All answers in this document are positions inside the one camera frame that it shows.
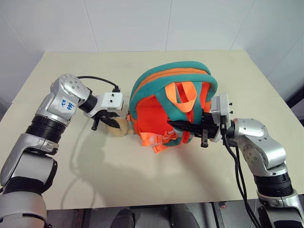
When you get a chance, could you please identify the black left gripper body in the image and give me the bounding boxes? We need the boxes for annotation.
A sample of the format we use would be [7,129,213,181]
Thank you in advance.
[91,110,108,131]

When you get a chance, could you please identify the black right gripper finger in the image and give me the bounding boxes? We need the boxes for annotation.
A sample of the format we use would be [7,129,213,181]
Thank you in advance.
[167,119,204,131]
[174,126,205,139]

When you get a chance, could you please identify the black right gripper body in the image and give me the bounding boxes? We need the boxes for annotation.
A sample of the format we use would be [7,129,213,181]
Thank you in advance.
[200,111,224,148]

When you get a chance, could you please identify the tan plush toy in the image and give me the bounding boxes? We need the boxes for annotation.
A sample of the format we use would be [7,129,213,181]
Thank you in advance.
[104,116,137,139]

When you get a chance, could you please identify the orange and teal backpack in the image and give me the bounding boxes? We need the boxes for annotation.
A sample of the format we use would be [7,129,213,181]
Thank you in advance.
[128,61,219,155]

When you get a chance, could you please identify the grey rounded shape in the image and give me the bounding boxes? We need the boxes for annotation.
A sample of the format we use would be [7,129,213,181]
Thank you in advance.
[169,203,200,228]

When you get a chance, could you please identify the black metal bar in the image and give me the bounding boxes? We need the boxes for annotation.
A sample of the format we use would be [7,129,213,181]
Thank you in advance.
[285,82,304,108]

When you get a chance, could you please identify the dark rounded shape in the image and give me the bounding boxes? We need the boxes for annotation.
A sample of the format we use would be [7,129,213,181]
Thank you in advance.
[114,208,136,228]

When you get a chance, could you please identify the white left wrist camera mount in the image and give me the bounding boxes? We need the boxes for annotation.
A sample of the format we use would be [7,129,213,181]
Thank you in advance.
[83,92,124,118]

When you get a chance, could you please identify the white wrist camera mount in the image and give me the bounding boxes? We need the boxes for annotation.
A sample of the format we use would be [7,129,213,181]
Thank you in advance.
[83,92,124,118]
[210,93,235,143]

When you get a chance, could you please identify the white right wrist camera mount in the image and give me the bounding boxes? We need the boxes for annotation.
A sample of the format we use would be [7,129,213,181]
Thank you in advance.
[210,93,235,143]

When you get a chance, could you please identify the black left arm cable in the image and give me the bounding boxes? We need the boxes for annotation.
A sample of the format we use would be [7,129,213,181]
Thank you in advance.
[76,76,121,94]

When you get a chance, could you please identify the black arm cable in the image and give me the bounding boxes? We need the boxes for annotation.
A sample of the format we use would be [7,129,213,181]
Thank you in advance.
[76,76,121,94]
[223,133,261,228]
[219,116,257,228]

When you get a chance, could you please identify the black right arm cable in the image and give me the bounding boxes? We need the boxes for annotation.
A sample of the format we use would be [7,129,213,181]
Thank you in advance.
[219,116,257,228]
[223,133,261,228]

